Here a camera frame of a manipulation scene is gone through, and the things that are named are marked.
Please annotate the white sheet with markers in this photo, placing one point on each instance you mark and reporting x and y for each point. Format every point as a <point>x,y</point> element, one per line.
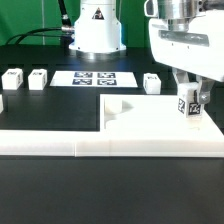
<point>93,79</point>

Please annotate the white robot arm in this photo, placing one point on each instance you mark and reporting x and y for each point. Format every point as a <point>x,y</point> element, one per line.
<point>97,31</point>

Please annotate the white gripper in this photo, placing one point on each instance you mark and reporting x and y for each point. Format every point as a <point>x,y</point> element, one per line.
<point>200,51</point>

